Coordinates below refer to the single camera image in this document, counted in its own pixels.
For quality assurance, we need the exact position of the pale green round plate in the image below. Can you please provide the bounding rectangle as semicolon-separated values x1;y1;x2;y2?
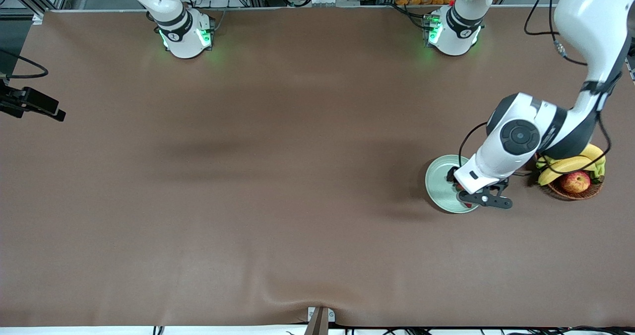
425;154;479;214

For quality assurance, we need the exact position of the yellow banana bunch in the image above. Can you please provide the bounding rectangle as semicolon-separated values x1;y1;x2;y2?
536;143;607;187

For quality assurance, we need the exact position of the brown wicker basket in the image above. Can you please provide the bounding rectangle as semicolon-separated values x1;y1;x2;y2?
533;151;605;201

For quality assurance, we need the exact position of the red yellow apple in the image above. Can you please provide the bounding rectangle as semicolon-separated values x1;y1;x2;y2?
560;170;591;194

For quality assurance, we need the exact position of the brown table cover cloth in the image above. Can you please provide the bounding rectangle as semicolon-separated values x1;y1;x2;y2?
0;5;635;328

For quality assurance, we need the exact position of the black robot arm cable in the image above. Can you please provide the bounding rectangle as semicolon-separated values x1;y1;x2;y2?
0;50;49;80
457;0;612;177

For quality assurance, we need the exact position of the grey table edge bracket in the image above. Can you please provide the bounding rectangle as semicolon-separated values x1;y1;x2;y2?
304;306;336;335

